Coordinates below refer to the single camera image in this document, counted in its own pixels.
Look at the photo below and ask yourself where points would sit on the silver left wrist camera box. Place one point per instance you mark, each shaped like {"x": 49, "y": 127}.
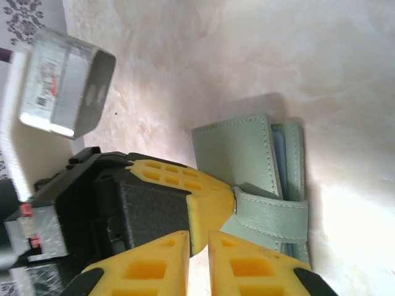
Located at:
{"x": 61, "y": 86}

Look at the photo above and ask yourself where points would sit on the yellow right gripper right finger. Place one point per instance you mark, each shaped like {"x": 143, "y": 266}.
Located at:
{"x": 253, "y": 271}

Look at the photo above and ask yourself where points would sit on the green leather card holder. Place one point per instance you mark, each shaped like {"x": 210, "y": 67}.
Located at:
{"x": 234, "y": 148}

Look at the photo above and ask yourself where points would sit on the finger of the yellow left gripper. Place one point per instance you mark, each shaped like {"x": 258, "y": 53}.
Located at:
{"x": 210, "y": 212}
{"x": 203, "y": 182}

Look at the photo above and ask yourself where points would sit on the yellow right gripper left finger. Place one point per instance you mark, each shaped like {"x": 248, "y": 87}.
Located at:
{"x": 145, "y": 271}

